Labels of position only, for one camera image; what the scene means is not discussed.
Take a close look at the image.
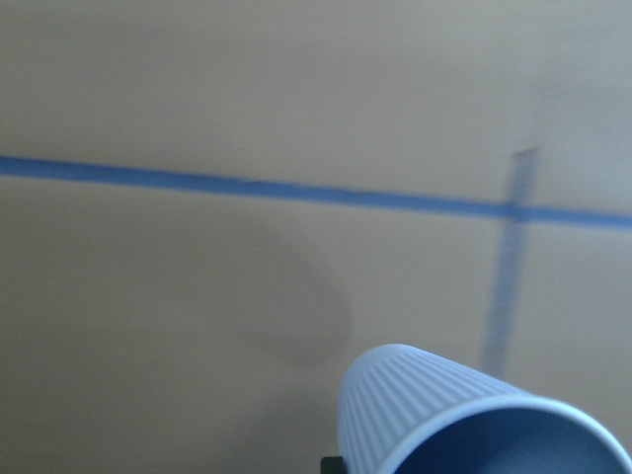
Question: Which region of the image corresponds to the blue ribbed cup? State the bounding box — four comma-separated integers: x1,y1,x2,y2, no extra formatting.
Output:
337,344,631,473

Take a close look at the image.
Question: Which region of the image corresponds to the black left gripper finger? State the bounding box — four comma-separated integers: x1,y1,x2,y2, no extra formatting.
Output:
320,456,345,474

